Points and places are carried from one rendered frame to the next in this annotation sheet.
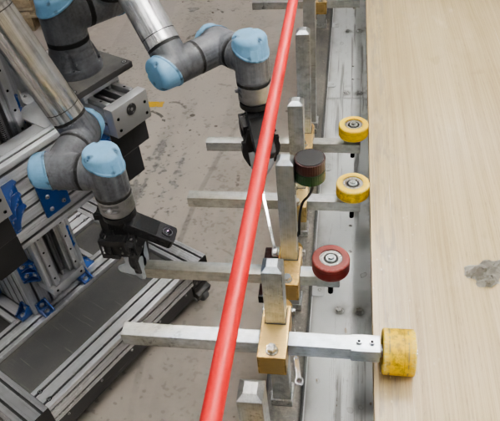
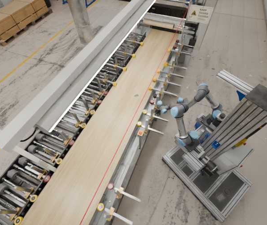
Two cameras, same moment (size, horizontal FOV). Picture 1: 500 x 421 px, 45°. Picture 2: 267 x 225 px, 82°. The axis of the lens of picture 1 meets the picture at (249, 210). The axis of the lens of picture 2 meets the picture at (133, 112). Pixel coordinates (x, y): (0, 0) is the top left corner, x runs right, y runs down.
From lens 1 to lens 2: 2.84 m
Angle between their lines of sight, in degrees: 82
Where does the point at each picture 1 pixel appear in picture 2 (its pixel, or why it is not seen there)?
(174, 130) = not seen: outside the picture
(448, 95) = (120, 125)
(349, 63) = (118, 180)
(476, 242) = (135, 99)
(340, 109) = (129, 159)
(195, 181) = (160, 203)
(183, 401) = (168, 139)
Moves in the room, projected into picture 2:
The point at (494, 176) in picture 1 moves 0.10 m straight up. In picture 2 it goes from (126, 107) to (125, 103)
